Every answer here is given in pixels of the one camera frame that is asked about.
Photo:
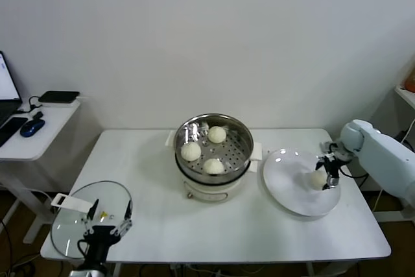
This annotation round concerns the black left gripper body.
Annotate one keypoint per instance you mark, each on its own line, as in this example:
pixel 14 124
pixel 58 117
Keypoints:
pixel 100 235

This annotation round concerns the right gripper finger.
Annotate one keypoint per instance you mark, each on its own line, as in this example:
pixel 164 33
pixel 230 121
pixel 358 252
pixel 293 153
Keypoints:
pixel 321 163
pixel 333 182

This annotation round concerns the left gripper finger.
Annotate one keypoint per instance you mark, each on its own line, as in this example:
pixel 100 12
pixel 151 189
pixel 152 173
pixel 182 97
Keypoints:
pixel 94 207
pixel 129 210

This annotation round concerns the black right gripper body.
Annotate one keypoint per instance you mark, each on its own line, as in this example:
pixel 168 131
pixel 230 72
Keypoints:
pixel 333 166

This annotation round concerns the white steamed baozi bun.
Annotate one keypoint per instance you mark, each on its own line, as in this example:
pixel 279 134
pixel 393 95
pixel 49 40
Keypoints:
pixel 317 179
pixel 216 134
pixel 213 166
pixel 190 151

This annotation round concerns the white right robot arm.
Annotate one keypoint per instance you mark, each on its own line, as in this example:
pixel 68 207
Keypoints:
pixel 382 157

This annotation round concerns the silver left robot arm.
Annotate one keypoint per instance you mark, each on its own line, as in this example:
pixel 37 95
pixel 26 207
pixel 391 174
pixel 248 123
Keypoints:
pixel 92 270

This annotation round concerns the steel perforated steamer basket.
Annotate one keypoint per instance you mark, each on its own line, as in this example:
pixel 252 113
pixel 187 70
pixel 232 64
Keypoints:
pixel 235 152

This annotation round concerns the small yellow piece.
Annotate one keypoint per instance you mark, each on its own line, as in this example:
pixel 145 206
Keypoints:
pixel 103 215

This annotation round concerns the white round plate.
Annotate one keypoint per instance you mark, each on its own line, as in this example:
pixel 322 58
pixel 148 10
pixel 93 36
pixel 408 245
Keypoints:
pixel 285 176

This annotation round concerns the white electric cooker pot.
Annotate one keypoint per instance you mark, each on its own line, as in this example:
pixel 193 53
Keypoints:
pixel 207 192

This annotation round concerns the white side table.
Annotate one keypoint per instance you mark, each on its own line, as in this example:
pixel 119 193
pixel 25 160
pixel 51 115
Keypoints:
pixel 29 147

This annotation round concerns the blue computer mouse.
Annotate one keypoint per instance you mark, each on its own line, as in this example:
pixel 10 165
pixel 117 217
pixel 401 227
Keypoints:
pixel 31 127

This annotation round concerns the black smartphone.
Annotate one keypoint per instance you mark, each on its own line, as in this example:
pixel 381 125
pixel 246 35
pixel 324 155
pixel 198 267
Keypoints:
pixel 12 127

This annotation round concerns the flat black box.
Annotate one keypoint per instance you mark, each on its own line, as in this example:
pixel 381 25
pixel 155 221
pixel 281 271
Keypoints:
pixel 59 96

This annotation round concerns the open black laptop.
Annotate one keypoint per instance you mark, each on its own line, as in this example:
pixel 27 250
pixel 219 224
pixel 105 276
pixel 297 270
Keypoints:
pixel 6 89

